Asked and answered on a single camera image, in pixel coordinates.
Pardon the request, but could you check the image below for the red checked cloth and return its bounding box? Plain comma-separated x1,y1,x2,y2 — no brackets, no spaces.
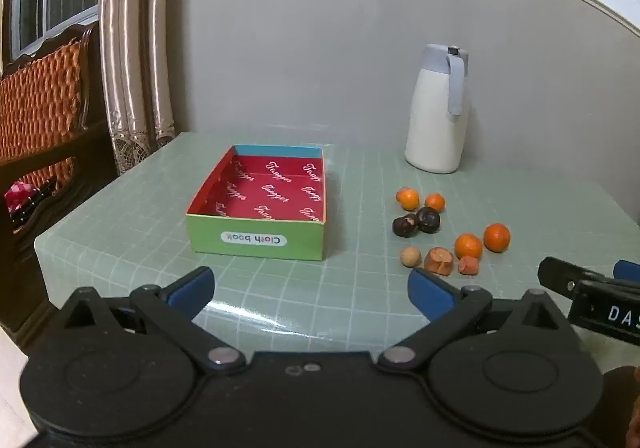
5,180,38,214

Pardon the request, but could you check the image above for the large carrot chunk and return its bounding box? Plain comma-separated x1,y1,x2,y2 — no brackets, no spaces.
424,248,454,275

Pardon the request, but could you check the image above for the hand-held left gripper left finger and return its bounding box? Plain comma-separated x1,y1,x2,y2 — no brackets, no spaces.
60,266,247,373

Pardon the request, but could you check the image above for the dark brown round fruit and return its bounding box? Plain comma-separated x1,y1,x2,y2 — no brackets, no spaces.
417,207,442,234

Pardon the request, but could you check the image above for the green grid tablecloth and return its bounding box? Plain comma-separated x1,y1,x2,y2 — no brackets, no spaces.
34,130,640,379

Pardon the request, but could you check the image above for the wooden chair orange cushion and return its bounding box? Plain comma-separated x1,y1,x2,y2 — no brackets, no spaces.
0,20,123,349

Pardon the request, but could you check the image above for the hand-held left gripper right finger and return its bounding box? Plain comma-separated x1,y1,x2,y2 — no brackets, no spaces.
376,268,575,373

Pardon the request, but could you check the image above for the colourful cardboard box red inside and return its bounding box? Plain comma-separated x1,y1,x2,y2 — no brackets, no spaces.
185,144,328,262

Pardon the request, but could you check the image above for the dark brown fruit tan patch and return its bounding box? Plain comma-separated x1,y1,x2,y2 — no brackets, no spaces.
392,214,420,238

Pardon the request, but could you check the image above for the beige curtain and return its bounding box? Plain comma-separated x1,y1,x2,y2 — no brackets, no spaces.
97,0,176,174

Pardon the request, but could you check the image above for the white jug grey lid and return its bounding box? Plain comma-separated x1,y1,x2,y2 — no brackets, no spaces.
404,43,471,174

